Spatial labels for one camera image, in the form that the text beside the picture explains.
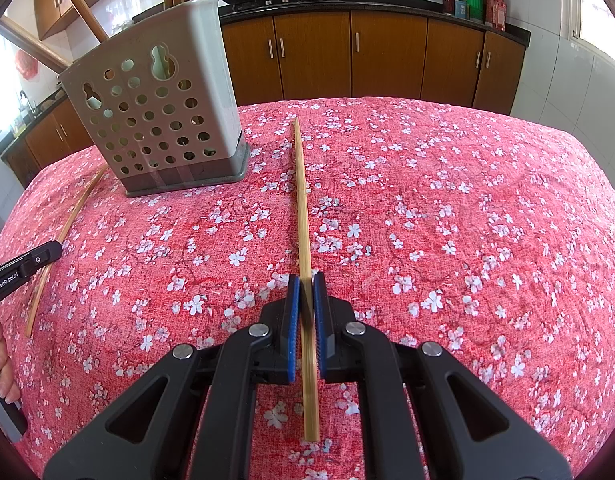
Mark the person's left hand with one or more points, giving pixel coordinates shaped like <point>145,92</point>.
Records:
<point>2,370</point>

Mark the pink floral tablecloth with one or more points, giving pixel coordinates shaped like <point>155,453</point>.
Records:
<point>437,210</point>

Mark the black gas stove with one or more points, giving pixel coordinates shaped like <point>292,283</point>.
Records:
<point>287,2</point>

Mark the grey perforated chopstick holder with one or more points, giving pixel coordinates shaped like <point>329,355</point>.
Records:
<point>152,125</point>

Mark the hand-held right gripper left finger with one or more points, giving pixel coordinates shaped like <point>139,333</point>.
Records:
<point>294,330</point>

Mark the brown wooden base cabinets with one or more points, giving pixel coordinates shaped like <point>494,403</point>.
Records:
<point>387,60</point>

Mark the black kitchen countertop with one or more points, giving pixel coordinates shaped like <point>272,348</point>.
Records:
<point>387,6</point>

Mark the metal faucet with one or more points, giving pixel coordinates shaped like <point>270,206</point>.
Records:
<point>25,102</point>

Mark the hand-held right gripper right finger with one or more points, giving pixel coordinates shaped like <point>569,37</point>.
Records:
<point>322,330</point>

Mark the red plastic bag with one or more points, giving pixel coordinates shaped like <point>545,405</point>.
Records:
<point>26,65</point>

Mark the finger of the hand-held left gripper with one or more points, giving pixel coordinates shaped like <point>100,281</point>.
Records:
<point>17,272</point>

